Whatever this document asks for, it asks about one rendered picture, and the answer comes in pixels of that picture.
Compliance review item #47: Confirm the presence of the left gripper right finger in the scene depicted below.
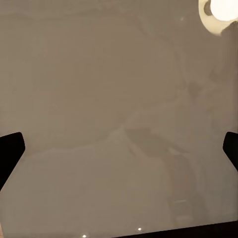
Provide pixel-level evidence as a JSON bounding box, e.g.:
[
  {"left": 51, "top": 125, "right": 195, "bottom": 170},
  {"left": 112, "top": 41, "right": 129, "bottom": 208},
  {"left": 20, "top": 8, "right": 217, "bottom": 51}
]
[{"left": 223, "top": 132, "right": 238, "bottom": 171}]

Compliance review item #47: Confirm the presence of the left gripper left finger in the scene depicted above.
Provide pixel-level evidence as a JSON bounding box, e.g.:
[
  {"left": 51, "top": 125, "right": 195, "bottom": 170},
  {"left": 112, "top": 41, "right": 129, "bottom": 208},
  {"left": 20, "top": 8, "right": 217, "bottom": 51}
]
[{"left": 0, "top": 132, "right": 25, "bottom": 190}]

